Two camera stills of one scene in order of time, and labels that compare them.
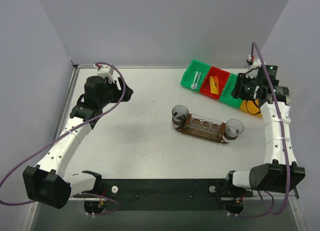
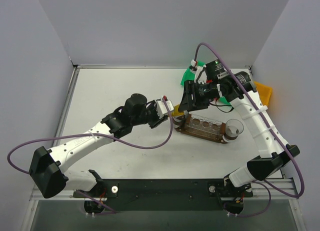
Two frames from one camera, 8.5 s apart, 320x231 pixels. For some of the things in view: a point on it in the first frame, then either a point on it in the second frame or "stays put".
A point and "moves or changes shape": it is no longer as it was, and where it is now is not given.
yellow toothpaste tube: [213, 89] moves or changes shape
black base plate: [167, 195] stays put
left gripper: [119, 89] → [155, 120]
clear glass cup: [233, 128] stays put
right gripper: [238, 84] → [191, 95]
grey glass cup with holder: [179, 113] stays put
